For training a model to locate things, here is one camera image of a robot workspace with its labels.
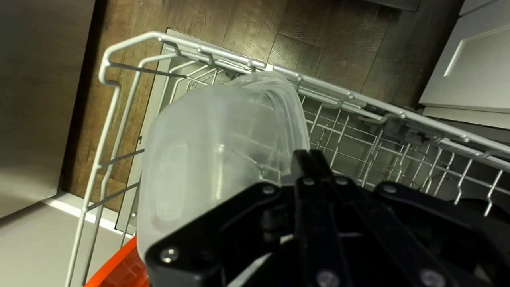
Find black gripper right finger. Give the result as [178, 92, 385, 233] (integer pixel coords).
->
[293, 150, 510, 287]

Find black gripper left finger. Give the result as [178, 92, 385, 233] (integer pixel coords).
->
[144, 182, 296, 287]

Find clear square plastic container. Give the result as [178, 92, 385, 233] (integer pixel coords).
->
[136, 72, 310, 253]

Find white upper dishwasher rack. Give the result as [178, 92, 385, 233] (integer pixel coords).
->
[65, 32, 510, 287]

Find red item in rack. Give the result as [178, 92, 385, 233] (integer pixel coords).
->
[82, 237, 149, 287]

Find white lower cabinet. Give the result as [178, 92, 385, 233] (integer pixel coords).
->
[419, 0, 510, 129]

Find stainless steel refrigerator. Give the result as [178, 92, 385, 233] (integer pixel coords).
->
[0, 0, 95, 217]

